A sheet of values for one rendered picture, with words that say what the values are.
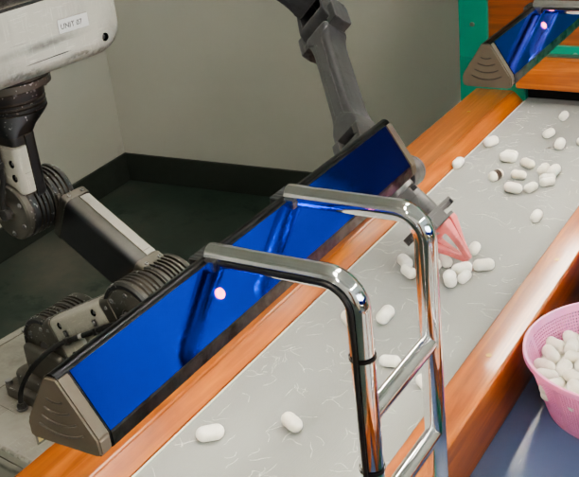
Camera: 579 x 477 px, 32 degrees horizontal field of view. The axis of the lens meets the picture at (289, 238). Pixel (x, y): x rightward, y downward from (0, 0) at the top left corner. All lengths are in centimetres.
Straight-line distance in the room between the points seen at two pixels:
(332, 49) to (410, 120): 166
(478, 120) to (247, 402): 108
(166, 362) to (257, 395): 53
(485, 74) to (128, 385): 91
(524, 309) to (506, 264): 19
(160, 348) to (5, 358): 130
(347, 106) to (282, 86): 197
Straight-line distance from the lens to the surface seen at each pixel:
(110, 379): 87
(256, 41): 372
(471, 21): 246
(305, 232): 108
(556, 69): 236
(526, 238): 180
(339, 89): 180
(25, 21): 163
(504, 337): 147
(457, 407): 133
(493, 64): 160
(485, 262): 168
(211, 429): 134
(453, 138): 219
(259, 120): 382
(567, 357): 148
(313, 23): 199
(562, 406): 140
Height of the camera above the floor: 154
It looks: 26 degrees down
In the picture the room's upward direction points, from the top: 7 degrees counter-clockwise
